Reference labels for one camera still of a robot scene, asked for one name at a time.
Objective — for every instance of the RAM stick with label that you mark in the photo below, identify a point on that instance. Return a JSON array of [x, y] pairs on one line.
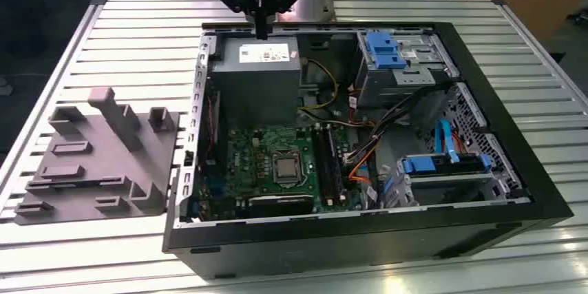
[[83, 183]]

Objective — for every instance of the black RAM slot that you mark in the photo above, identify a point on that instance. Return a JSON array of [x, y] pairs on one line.
[[316, 156]]

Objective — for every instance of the RAM stick black chips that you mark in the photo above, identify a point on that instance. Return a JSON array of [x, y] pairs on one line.
[[331, 170]]

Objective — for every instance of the blue drive latch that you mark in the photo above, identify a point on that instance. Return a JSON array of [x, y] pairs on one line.
[[383, 53]]

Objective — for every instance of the grey power supply unit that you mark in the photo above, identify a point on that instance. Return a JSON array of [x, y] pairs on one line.
[[257, 91]]

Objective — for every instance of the metal drive cage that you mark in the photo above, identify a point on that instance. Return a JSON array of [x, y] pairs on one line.
[[413, 78]]

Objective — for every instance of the green motherboard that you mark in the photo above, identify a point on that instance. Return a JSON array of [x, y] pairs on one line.
[[243, 142]]

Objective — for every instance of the silver CPU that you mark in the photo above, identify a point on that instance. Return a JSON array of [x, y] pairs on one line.
[[285, 166]]

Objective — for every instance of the CPU socket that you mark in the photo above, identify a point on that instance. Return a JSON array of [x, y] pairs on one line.
[[287, 184]]

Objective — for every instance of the grey stand foot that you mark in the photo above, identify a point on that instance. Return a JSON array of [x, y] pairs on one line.
[[5, 89]]

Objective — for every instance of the grey parts rack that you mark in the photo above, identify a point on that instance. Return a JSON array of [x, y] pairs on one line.
[[105, 156]]

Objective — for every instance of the hard disk in blue carrier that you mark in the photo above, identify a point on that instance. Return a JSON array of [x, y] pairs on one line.
[[420, 164]]

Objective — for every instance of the black graphics card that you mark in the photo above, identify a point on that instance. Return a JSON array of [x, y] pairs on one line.
[[280, 206]]

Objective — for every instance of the metal disk bay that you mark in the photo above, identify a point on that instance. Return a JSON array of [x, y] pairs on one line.
[[449, 178]]

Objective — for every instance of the black PC case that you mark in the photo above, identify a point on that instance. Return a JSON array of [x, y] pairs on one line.
[[321, 249]]

